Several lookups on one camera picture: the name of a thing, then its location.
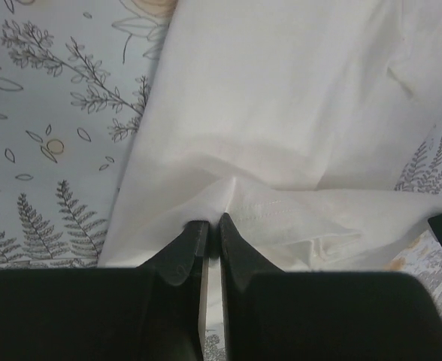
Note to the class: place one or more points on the floral table mat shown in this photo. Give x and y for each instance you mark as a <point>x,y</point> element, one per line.
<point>75,80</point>

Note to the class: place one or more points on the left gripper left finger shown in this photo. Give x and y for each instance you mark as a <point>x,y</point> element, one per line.
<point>151,312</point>

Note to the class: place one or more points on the white t shirt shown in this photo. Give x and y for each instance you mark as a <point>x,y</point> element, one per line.
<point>296,118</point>

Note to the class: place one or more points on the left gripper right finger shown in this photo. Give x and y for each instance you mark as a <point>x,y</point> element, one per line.
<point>270,314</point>

